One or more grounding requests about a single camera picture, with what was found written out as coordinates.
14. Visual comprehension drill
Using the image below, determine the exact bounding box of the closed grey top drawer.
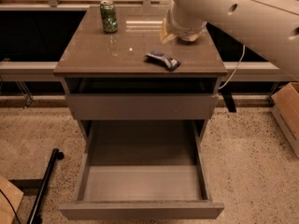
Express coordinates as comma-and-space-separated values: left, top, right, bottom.
65, 94, 218, 120

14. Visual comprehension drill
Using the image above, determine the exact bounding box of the white ceramic bowl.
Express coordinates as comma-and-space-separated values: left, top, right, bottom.
178, 36, 199, 43

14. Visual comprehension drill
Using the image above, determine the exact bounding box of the cardboard piece bottom left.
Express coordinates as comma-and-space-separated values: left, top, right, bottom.
0, 175, 23, 224

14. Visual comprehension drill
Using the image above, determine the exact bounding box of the blue rxbar blueberry wrapper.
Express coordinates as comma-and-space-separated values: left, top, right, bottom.
146, 51, 180, 72

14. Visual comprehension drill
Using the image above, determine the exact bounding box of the open grey middle drawer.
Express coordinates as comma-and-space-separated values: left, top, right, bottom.
60, 120, 224, 220

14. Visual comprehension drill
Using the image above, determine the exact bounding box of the white power cable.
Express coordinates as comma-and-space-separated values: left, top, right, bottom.
218, 44, 247, 91

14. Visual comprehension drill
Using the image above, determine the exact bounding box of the grey drawer cabinet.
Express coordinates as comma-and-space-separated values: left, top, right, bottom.
53, 5, 228, 167

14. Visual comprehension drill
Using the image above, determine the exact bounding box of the cardboard box right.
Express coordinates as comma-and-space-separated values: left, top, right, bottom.
271, 82, 299, 157

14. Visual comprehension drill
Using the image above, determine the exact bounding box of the black metal stand pole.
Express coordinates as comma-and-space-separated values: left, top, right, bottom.
9, 147, 65, 224

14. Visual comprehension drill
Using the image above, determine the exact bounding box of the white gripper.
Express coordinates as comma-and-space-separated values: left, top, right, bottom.
160, 7, 206, 44

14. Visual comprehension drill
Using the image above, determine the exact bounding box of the black cable bottom left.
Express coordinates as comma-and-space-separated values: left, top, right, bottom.
0, 189, 22, 224

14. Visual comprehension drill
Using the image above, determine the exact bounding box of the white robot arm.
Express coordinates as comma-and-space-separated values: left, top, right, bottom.
160, 0, 299, 81

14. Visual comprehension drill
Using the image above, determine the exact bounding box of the green soda can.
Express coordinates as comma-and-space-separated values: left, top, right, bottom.
100, 0, 118, 34

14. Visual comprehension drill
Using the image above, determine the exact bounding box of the grey metal rail frame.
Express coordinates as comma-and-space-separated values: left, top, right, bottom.
0, 0, 299, 83

